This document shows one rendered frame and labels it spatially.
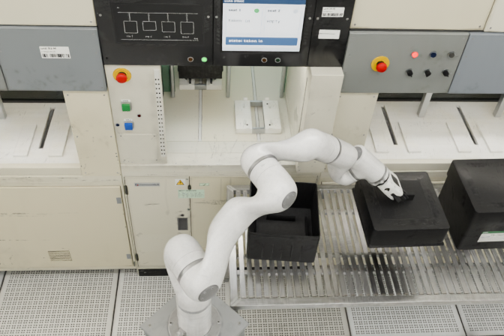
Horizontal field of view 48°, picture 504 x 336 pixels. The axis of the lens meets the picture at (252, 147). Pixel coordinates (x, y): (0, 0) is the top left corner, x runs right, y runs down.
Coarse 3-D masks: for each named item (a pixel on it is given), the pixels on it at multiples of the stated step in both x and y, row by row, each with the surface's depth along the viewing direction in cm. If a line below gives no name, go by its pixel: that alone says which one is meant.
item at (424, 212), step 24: (360, 192) 217; (408, 192) 215; (432, 192) 216; (360, 216) 217; (384, 216) 206; (408, 216) 206; (432, 216) 207; (384, 240) 205; (408, 240) 207; (432, 240) 208
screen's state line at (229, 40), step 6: (228, 42) 200; (234, 42) 200; (240, 42) 201; (246, 42) 201; (252, 42) 201; (258, 42) 201; (264, 42) 201; (270, 42) 201; (276, 42) 201; (282, 42) 202; (288, 42) 202; (294, 42) 202
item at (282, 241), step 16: (256, 192) 237; (304, 192) 236; (288, 208) 242; (304, 208) 243; (256, 224) 235; (272, 224) 236; (288, 224) 236; (304, 224) 236; (256, 240) 215; (272, 240) 215; (288, 240) 214; (304, 240) 214; (256, 256) 223; (272, 256) 222; (288, 256) 222; (304, 256) 221
